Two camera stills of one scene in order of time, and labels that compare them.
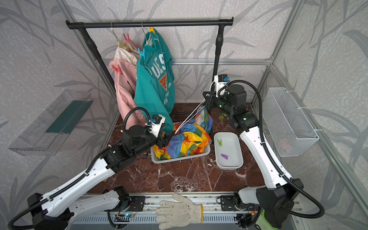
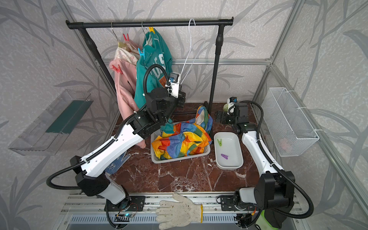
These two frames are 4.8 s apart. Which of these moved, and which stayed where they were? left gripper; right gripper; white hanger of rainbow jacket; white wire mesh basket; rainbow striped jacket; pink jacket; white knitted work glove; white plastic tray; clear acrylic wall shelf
Moved: white hanger of rainbow jacket; left gripper; right gripper
Stayed: clear acrylic wall shelf; white knitted work glove; rainbow striped jacket; white plastic tray; white wire mesh basket; pink jacket
